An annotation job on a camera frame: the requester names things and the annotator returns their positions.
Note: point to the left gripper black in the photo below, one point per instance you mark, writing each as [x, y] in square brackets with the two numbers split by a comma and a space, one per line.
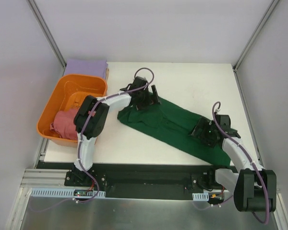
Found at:
[148, 98]

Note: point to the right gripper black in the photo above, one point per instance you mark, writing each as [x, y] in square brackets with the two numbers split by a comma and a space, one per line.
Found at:
[201, 129]

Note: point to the dark green t shirt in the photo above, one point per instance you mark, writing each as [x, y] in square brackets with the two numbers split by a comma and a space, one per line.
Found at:
[172, 124]

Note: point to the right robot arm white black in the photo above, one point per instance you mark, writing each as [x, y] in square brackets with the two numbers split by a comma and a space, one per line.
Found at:
[253, 186]

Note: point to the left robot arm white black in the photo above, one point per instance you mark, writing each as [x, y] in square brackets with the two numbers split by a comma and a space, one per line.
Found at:
[92, 114]

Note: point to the folded beige t shirt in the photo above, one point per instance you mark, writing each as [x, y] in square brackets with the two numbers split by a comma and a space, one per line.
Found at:
[107, 74]

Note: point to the folded purple t shirt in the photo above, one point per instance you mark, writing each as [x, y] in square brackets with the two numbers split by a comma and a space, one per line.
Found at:
[87, 67]

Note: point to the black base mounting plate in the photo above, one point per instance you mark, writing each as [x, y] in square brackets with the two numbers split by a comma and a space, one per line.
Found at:
[144, 181]

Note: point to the orange plastic basket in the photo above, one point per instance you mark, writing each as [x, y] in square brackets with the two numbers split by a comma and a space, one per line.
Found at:
[69, 92]

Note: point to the pink red t shirt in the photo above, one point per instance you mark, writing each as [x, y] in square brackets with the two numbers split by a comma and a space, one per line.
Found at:
[63, 124]

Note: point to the right white cable duct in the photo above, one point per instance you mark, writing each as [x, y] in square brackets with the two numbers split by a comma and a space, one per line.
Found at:
[200, 197]

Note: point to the white cable duct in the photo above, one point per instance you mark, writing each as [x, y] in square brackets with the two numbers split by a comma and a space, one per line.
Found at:
[66, 193]
[200, 197]

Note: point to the left aluminium frame post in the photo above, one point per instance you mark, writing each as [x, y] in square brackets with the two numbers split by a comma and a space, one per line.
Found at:
[46, 31]

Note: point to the aluminium frame post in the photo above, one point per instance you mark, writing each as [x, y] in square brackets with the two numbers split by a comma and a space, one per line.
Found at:
[260, 26]
[46, 31]

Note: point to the aluminium front rail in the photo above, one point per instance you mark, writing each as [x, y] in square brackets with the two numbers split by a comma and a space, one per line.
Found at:
[44, 178]

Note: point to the right aluminium frame post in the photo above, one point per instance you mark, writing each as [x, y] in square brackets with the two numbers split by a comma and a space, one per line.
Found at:
[260, 26]

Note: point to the left white cable duct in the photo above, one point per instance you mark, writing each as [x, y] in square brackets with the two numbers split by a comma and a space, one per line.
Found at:
[66, 193]

